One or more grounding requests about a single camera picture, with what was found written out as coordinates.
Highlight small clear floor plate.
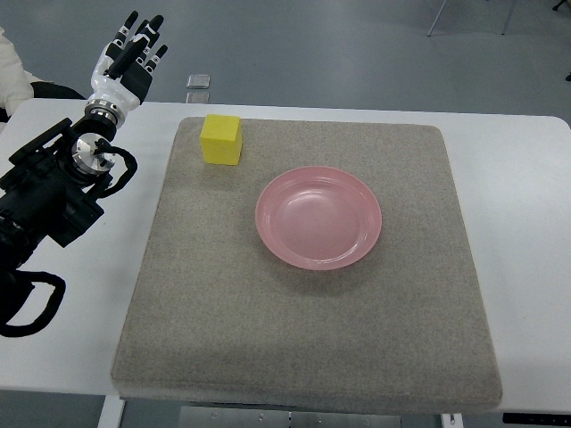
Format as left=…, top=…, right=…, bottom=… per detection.
left=186, top=74, right=211, bottom=89

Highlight white table leg frame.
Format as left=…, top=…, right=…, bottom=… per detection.
left=97, top=395, right=125, bottom=428

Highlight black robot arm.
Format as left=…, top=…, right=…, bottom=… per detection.
left=1, top=100, right=137, bottom=338

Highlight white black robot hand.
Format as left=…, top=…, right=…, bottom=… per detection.
left=89, top=11, right=168, bottom=114

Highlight pink plate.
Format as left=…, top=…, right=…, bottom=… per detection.
left=255, top=166, right=383, bottom=271

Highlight yellow foam block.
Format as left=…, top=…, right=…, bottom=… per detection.
left=200, top=114, right=243, bottom=166

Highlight metal chair legs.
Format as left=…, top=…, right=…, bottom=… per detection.
left=426, top=1, right=570, bottom=37

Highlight person in white clothing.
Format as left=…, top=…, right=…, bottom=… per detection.
left=1, top=29, right=34, bottom=117

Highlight grey felt mat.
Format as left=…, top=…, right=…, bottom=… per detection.
left=112, top=118, right=502, bottom=414

